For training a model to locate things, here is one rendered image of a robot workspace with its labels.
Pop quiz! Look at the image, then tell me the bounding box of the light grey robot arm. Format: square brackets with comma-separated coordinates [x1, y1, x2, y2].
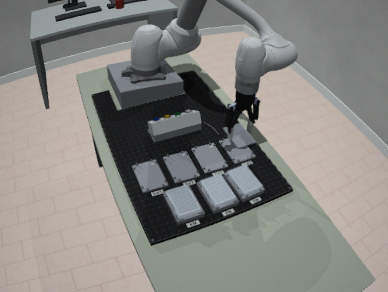
[121, 0, 298, 95]

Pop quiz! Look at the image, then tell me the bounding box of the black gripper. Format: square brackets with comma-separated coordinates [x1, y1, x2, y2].
[224, 90, 260, 141]

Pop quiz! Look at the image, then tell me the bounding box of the white button panel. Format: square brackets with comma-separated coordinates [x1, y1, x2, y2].
[148, 110, 220, 143]

